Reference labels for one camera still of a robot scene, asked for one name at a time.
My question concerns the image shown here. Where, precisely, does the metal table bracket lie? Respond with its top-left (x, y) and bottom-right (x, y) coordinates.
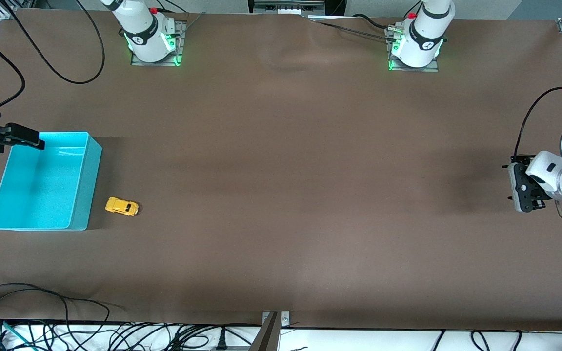
top-left (261, 310), bottom-right (291, 328)

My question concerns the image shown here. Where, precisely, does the teal cable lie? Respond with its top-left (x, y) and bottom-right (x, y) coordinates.
top-left (0, 317), bottom-right (38, 351)

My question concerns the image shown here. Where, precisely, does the thin grey cable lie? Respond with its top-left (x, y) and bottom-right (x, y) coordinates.
top-left (181, 12), bottom-right (206, 34)

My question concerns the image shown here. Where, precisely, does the long black looping cable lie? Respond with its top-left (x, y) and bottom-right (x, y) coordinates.
top-left (5, 0), bottom-right (106, 84)

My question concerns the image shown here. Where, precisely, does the grey camera post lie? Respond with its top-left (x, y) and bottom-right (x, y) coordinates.
top-left (249, 312), bottom-right (281, 351)

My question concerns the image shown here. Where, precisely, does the short black base cable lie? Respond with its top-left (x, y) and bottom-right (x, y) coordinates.
top-left (352, 14), bottom-right (396, 29)

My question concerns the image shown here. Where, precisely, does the yellow beetle toy car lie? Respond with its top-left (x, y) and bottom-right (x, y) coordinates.
top-left (105, 197), bottom-right (140, 216)

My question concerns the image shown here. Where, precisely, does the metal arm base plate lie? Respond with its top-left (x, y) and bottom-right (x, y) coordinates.
top-left (385, 27), bottom-right (440, 73)
top-left (131, 19), bottom-right (186, 66)

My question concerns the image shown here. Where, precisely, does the grey braided cable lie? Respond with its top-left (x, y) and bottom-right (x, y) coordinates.
top-left (308, 19), bottom-right (395, 39)

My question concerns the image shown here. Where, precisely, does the turquoise plastic bin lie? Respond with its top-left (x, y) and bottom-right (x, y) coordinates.
top-left (0, 132), bottom-right (102, 231)

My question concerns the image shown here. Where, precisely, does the grey power strip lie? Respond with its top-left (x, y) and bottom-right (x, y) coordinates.
top-left (253, 0), bottom-right (326, 15)

